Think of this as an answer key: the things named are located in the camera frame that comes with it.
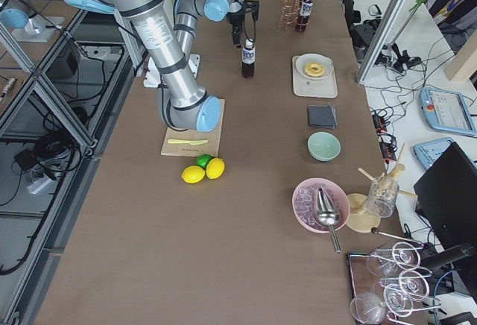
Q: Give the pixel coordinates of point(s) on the pink bowl of ice cubes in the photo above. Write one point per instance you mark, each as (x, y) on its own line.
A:
(302, 200)

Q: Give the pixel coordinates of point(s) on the copper wire bottle rack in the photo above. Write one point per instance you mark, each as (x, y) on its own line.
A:
(288, 14)

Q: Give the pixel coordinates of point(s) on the teach pendant tablet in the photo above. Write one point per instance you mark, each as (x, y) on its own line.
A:
(446, 111)

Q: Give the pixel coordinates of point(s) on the metal ice scoop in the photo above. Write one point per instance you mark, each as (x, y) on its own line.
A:
(328, 216)

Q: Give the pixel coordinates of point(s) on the cream serving tray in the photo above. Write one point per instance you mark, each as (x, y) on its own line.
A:
(305, 87)

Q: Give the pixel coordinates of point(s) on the yellow plastic knife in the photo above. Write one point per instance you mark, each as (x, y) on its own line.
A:
(187, 141)

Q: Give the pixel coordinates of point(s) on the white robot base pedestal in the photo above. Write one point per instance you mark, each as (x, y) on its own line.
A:
(153, 78)

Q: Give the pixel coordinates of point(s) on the tea bottle in rack left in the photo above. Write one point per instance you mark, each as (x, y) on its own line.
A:
(304, 14)

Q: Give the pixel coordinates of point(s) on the tea bottle white cap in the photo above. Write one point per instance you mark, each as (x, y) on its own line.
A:
(248, 59)

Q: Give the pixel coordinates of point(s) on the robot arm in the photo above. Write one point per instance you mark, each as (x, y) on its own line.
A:
(18, 13)
(183, 103)

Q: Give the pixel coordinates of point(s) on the white plate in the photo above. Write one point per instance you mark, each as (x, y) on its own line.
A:
(302, 60)

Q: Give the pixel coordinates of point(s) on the aluminium frame post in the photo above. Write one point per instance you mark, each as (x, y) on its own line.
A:
(390, 16)

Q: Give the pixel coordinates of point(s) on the green lime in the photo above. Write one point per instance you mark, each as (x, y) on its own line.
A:
(203, 160)

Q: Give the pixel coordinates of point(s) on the grey folded cloth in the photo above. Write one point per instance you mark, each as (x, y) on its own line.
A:
(323, 116)

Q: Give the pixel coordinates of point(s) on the yellow lemon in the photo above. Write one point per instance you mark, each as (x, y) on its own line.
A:
(193, 174)
(215, 168)

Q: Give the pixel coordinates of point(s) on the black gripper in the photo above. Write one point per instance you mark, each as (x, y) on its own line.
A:
(235, 19)

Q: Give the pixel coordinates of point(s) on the wooden cutting board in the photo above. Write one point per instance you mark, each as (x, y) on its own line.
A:
(186, 150)

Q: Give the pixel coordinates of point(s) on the green bowl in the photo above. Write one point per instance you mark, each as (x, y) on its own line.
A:
(323, 146)

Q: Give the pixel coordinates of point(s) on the glazed donut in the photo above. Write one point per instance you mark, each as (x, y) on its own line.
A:
(314, 69)

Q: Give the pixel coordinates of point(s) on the black tray with wine glasses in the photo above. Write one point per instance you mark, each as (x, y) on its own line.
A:
(389, 285)

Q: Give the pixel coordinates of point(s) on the black laptop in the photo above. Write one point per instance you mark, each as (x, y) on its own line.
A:
(447, 196)

